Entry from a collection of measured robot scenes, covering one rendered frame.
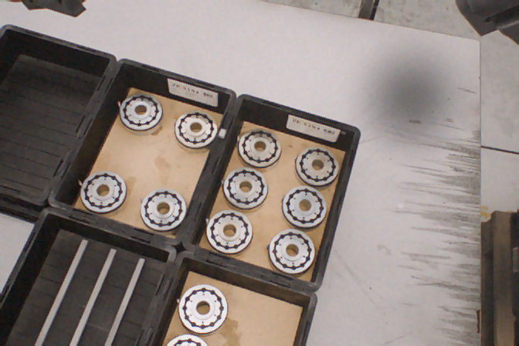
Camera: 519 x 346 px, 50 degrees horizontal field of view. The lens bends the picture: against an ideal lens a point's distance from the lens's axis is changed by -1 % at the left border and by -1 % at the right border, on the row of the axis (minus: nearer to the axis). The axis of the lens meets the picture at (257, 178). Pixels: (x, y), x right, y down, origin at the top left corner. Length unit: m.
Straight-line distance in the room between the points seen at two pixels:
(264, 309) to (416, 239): 0.47
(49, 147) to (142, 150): 0.22
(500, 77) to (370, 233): 1.49
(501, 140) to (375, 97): 1.06
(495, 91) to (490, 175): 0.43
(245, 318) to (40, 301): 0.44
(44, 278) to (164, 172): 0.35
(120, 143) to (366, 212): 0.65
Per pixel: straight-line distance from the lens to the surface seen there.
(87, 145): 1.32
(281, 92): 1.61
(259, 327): 1.23
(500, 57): 2.86
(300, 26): 1.75
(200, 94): 1.36
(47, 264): 1.31
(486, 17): 0.74
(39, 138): 1.44
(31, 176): 1.40
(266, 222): 1.29
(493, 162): 2.55
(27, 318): 1.30
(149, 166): 1.35
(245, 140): 1.34
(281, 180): 1.33
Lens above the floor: 2.04
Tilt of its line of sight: 66 degrees down
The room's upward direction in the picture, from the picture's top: 10 degrees clockwise
